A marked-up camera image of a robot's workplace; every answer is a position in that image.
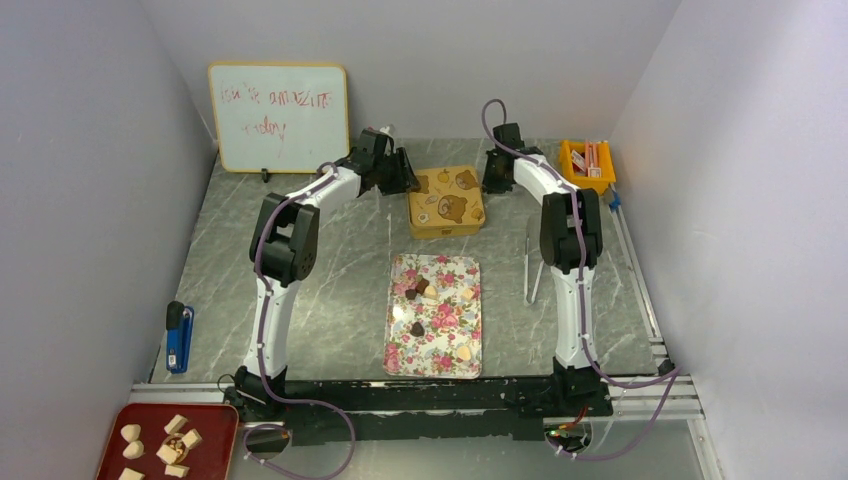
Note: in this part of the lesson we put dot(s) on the dark chocolate lower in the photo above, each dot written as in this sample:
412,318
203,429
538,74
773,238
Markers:
417,330

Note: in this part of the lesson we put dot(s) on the dark rectangular chocolate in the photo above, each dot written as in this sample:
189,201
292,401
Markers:
421,286

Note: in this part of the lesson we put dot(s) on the metal tongs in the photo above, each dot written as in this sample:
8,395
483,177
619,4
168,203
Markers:
532,270

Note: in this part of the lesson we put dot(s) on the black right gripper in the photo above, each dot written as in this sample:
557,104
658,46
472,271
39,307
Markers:
495,175

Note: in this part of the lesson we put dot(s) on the blue black stapler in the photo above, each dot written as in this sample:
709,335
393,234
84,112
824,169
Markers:
179,328

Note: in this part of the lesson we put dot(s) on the whiteboard with red writing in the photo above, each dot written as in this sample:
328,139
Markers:
279,117

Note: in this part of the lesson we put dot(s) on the red tray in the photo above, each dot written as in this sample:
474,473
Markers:
170,441

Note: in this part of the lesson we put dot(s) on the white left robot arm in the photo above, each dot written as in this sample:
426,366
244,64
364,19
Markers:
284,247

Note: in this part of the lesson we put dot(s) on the floral rectangular tray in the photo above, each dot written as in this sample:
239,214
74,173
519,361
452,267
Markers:
449,321

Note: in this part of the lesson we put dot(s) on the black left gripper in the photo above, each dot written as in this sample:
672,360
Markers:
406,178

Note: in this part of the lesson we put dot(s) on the silver tin lid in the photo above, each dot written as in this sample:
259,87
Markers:
452,193

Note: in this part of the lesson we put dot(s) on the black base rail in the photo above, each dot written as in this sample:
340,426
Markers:
518,407

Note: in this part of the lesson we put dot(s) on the gold chocolate tin box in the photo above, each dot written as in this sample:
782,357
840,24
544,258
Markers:
437,228

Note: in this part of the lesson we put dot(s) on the orange parts bin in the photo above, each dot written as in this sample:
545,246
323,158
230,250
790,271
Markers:
587,164

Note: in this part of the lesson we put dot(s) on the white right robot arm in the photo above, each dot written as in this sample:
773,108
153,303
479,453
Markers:
570,243

